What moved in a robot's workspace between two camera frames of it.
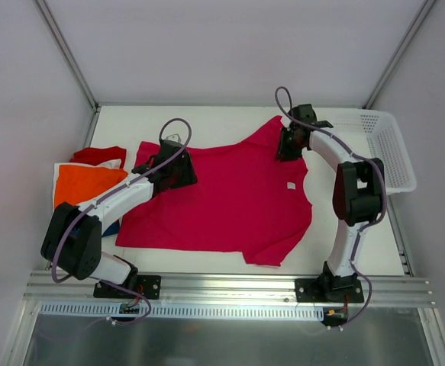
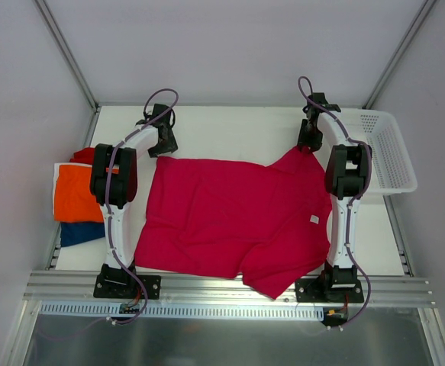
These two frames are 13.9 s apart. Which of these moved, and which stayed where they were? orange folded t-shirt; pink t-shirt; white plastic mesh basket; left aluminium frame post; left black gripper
Moved: left black gripper; pink t-shirt
Stayed: left aluminium frame post; white plastic mesh basket; orange folded t-shirt
